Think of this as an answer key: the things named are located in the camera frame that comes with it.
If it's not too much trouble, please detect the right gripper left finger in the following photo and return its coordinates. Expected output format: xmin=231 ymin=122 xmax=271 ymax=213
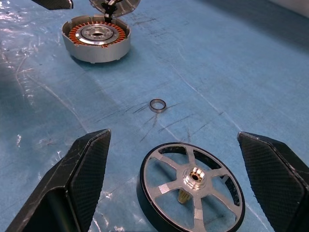
xmin=4 ymin=129 xmax=112 ymax=232

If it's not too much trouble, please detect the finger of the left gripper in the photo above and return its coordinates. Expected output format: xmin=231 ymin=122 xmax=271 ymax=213
xmin=31 ymin=0 xmax=74 ymax=11

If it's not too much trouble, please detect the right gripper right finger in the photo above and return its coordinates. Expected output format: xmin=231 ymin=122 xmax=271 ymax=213
xmin=237 ymin=131 xmax=309 ymax=232

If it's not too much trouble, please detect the silver motor stator housing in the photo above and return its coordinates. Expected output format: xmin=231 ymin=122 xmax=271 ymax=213
xmin=61 ymin=14 xmax=131 ymax=64

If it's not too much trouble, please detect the black rotor with silver spokes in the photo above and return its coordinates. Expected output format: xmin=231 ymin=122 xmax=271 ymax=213
xmin=136 ymin=142 xmax=246 ymax=232

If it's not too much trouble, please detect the small metal bearing ring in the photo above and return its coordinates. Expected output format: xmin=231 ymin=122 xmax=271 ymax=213
xmin=149 ymin=98 xmax=167 ymax=113

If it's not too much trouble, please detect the motor stator with windings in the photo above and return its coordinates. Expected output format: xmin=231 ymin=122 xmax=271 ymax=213
xmin=88 ymin=0 xmax=141 ymax=19

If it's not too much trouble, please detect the blue plastic table cover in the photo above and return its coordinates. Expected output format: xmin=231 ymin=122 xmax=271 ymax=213
xmin=0 ymin=0 xmax=309 ymax=232

